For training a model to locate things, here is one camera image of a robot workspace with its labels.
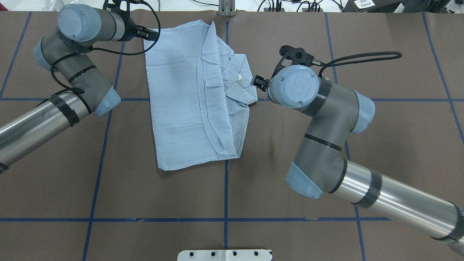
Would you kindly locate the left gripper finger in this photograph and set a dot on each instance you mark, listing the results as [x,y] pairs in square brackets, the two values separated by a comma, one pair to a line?
[147,34]

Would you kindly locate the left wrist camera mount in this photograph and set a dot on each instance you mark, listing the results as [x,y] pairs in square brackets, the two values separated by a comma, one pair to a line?
[121,7]

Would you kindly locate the grey aluminium frame post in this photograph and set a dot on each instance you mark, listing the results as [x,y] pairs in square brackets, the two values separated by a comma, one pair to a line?
[226,8]

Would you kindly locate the dark grey labelled box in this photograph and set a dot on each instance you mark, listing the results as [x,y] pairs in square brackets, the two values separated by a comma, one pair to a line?
[371,6]

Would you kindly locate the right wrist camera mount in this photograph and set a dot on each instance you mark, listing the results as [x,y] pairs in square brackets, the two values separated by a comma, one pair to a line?
[297,56]

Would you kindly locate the clear plastic bag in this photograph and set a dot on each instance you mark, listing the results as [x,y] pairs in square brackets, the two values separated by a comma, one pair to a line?
[51,5]

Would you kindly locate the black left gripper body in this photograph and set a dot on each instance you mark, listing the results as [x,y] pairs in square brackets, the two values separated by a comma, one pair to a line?
[131,31]

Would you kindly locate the light blue button-up shirt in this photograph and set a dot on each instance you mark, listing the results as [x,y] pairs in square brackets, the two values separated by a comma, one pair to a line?
[200,95]

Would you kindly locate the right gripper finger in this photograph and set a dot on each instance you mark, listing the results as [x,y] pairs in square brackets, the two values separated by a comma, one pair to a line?
[260,83]

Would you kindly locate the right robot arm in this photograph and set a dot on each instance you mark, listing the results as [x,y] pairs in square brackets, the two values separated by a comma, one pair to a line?
[319,166]

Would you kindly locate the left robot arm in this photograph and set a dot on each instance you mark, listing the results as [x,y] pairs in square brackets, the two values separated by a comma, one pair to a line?
[85,90]

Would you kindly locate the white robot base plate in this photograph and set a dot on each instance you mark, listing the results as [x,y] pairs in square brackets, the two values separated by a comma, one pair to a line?
[226,255]

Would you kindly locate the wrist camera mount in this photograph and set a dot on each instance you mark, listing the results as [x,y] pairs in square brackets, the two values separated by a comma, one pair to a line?
[297,56]
[121,7]

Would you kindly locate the right orange-port USB hub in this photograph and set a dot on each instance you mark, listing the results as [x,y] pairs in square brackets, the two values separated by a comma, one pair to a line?
[310,6]

